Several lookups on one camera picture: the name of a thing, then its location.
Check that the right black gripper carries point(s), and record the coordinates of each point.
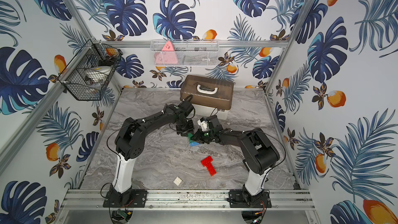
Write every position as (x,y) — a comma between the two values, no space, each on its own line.
(199,138)

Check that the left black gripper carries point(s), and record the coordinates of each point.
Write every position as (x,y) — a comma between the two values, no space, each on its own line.
(186,127)

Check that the green lego brick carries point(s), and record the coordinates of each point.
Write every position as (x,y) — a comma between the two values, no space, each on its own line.
(190,135)

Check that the blue lego brick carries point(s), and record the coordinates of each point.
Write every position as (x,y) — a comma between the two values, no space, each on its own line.
(193,143)

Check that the red lego brick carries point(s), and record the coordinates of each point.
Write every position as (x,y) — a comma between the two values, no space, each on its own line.
(211,169)
(208,160)

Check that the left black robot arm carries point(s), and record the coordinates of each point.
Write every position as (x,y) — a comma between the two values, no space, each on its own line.
(130,141)

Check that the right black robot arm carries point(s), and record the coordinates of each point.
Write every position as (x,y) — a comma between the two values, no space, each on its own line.
(260,155)

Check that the white square lego brick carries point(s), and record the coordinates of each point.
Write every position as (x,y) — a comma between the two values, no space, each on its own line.
(177,181)

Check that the brown lid storage box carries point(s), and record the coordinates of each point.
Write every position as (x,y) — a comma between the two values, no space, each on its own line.
(210,96)

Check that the pink triangle card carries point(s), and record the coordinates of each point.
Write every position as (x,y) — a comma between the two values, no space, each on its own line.
(167,56)

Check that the white bowl in basket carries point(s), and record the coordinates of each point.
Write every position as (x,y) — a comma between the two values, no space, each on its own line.
(97,74)

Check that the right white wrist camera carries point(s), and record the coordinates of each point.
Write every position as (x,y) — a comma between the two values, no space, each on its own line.
(203,125)

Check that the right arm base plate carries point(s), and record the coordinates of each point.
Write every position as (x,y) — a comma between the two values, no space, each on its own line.
(243,199)

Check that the clear wall shelf tray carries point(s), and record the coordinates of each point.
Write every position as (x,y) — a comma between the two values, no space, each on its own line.
(194,52)

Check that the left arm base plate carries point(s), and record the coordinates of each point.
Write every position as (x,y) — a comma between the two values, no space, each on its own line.
(132,198)

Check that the black wire basket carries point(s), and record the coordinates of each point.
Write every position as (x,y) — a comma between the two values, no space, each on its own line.
(90,55)

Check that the aluminium front rail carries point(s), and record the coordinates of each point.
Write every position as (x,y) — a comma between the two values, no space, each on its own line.
(193,200)

